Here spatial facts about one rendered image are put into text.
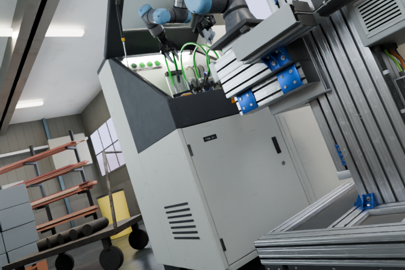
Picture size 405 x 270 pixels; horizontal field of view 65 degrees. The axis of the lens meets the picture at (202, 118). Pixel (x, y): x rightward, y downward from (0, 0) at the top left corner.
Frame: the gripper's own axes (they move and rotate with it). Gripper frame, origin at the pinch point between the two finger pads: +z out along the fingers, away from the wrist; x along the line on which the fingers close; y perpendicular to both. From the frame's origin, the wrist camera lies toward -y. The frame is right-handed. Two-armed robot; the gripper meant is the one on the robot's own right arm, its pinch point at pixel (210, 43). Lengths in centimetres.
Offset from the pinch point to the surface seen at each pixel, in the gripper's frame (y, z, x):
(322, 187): -3, 100, 46
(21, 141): -770, -152, -40
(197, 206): -8, 82, -37
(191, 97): -2.8, 28.4, -22.5
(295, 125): -3, 59, 44
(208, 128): -3, 47, -19
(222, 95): -2.8, 30.8, -2.7
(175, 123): -3, 40, -37
